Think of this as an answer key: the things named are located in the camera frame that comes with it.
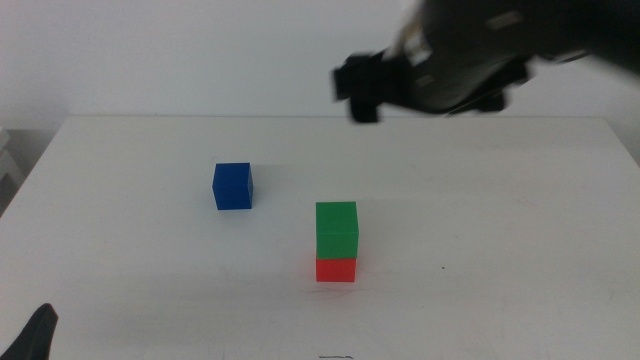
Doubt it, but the green cube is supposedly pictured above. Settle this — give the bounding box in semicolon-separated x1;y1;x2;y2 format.
315;201;360;260

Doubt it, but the blue cube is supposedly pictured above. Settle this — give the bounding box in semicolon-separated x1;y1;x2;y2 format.
211;162;254;211

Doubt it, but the red cube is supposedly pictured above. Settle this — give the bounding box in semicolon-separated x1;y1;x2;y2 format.
315;256;358;284

